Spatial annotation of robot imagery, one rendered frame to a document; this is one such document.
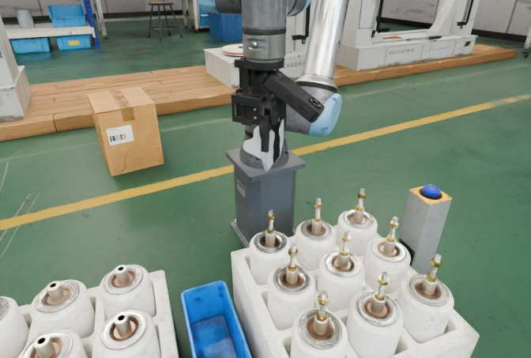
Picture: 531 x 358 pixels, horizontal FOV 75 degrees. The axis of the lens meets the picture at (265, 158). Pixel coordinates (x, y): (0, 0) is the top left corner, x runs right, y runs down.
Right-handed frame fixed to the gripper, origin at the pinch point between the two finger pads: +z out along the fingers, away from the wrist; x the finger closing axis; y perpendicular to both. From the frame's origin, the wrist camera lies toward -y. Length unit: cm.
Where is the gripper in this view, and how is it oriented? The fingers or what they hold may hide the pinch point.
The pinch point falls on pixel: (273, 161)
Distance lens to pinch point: 69.1
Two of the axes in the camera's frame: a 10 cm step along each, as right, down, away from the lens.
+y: -9.1, -1.9, 3.6
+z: 0.0, 8.8, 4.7
